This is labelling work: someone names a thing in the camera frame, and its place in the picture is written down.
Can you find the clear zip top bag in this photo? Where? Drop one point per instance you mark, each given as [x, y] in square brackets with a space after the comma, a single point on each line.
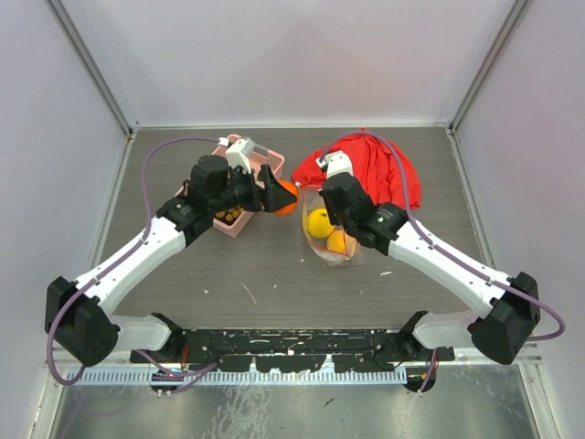
[311, 199]

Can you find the pink plastic basket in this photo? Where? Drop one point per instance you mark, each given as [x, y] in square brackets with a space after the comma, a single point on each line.
[269, 160]

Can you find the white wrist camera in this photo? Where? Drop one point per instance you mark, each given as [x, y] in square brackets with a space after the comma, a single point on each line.
[237, 152]
[335, 163]

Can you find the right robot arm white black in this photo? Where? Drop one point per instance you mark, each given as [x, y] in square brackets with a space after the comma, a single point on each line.
[502, 309]

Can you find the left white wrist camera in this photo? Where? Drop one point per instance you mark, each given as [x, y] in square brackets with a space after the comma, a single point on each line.
[237, 152]

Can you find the red cloth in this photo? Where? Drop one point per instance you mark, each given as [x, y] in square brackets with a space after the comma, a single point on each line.
[382, 169]

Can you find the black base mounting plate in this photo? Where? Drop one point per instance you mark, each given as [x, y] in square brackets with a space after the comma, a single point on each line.
[288, 351]

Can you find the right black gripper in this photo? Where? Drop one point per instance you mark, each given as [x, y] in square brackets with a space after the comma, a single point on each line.
[327, 205]

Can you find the yellow orange peach fruit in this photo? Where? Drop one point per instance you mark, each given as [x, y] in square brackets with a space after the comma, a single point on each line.
[337, 242]

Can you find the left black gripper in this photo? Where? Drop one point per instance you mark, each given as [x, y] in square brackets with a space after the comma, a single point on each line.
[275, 196]

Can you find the yellow lemon fruit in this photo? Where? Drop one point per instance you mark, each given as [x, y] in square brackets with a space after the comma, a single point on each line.
[318, 224]

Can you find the orange tangerine fruit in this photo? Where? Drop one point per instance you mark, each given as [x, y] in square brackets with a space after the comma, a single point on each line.
[292, 204]

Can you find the white slotted cable duct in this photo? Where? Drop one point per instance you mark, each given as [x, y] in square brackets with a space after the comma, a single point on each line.
[143, 375]

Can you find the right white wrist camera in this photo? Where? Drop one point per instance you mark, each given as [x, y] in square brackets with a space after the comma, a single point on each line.
[335, 163]

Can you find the brown longan bunch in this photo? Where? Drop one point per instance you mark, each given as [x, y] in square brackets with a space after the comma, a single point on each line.
[229, 215]

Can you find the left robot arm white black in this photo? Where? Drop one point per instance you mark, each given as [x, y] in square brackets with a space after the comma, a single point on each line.
[80, 314]

